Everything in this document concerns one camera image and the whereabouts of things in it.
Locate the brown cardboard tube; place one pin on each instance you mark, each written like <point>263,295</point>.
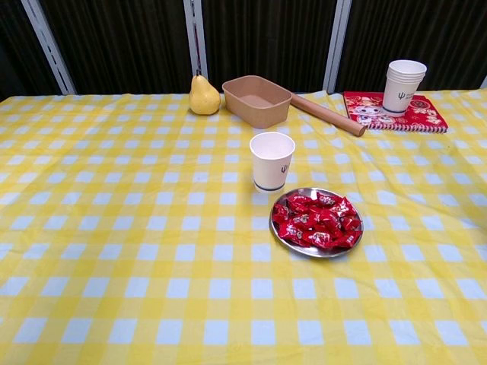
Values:
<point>327,114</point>

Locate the red spiral notebook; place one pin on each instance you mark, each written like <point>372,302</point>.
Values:
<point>365,114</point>

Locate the red candy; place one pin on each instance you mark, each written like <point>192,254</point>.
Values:
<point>327,217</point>
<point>302,220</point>
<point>327,230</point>
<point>345,207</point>
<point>291,232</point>
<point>281,211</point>
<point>352,224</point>
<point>300,202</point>
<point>348,240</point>
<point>328,198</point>
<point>317,238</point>

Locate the silver metal frame post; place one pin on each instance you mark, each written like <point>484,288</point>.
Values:
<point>190,38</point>
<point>338,45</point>
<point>45,42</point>
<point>484,82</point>

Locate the black pleated curtain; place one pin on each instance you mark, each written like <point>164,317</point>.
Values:
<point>125,45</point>

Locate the round steel plate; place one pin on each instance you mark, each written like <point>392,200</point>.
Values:
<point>312,253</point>

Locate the yellow white checkered tablecloth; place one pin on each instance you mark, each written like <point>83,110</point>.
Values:
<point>114,228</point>

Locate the white paper cup stack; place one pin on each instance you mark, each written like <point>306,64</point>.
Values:
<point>403,91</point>

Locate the single white paper cup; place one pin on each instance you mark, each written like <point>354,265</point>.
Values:
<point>270,171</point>

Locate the yellow pear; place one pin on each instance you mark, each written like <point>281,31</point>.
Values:
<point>203,99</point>

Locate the brown paper food box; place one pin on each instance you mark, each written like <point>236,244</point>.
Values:
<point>262,114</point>

